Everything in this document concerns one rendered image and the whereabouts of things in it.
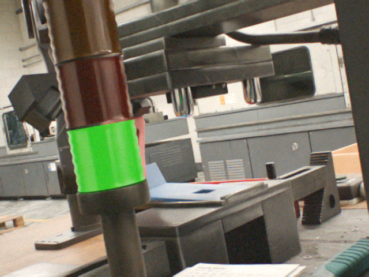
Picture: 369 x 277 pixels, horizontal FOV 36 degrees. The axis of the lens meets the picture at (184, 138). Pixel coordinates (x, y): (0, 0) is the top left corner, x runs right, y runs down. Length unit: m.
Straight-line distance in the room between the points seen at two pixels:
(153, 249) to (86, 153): 0.20
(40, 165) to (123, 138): 9.24
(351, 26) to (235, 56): 0.20
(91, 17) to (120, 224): 0.11
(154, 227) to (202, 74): 0.15
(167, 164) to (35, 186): 2.85
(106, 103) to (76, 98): 0.02
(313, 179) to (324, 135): 4.94
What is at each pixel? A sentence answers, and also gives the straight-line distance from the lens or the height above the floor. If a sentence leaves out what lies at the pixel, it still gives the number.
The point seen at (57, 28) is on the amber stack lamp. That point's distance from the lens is 0.31.
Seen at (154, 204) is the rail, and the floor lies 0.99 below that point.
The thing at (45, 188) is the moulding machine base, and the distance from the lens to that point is 9.55.
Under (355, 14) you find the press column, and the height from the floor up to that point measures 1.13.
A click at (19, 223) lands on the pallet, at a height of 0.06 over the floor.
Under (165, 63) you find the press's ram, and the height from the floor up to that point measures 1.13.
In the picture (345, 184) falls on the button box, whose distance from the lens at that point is 0.89.
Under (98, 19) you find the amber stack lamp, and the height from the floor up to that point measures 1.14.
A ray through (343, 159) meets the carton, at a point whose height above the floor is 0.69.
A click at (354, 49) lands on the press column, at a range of 0.43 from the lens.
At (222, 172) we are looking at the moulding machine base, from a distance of 6.56.
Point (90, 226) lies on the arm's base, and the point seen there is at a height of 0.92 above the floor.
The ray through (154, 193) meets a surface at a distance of 0.65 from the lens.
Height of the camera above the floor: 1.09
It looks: 3 degrees down
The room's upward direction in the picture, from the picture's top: 10 degrees counter-clockwise
